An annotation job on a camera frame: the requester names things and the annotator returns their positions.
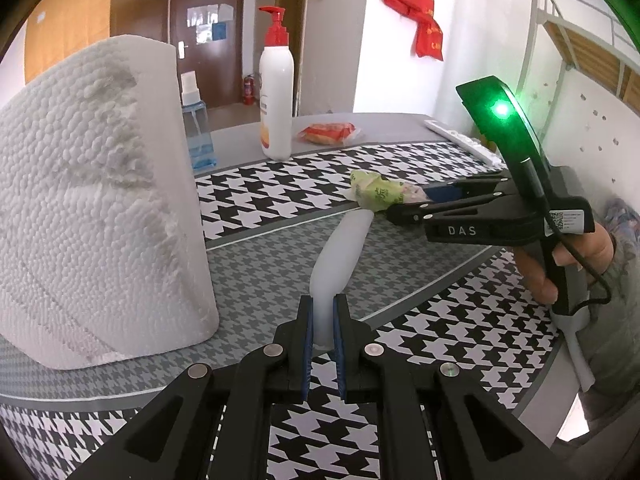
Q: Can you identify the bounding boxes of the metal bunk bed frame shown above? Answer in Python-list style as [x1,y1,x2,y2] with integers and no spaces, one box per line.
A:
[520,0,640,116]

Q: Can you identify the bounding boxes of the white pump bottle red cap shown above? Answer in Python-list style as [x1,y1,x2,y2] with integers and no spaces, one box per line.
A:
[257,6,295,162]

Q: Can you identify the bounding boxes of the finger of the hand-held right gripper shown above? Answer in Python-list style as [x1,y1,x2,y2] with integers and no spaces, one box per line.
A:
[424,174,512,202]
[386,194,537,247]

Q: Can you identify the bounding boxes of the red hanging bags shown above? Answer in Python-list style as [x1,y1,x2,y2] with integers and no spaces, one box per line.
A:
[384,0,445,62]

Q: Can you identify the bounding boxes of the translucent white tube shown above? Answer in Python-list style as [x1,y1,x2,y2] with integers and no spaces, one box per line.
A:
[310,210,375,351]

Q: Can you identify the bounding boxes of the black cable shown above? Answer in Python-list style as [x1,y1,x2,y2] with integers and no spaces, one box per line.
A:
[520,157,612,307]

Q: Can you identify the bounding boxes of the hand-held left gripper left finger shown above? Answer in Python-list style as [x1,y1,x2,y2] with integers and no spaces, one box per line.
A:
[65,294,316,480]

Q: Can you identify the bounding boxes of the papers on door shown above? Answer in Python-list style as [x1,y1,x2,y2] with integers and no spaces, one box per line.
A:
[186,4,235,43]

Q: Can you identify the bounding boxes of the person's right forearm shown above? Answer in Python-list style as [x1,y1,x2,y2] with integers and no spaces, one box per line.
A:
[552,197,640,446]

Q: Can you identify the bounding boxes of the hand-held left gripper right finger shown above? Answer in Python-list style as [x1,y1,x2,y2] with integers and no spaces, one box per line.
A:
[332,293,581,480]

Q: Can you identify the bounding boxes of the person's right hand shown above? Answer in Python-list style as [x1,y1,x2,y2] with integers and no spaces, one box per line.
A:
[514,220,617,305]

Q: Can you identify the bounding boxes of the brown door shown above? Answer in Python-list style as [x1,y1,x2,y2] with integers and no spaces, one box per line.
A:
[169,0,247,111]

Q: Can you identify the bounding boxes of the green packet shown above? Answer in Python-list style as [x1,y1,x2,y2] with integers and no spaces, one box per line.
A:
[348,169,426,212]

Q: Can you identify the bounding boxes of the white foam box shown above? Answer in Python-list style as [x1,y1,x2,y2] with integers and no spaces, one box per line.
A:
[0,35,220,371]

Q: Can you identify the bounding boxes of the red snack packet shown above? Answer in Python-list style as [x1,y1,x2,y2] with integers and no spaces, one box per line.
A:
[298,122,362,147]

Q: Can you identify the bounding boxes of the blue spray bottle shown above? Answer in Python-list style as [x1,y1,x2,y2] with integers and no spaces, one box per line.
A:
[180,71,217,172]

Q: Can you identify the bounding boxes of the white power strip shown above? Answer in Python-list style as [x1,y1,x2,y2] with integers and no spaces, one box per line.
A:
[424,119,506,166]

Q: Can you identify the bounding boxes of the wooden wardrobe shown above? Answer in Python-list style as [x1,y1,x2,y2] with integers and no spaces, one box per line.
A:
[22,0,173,86]

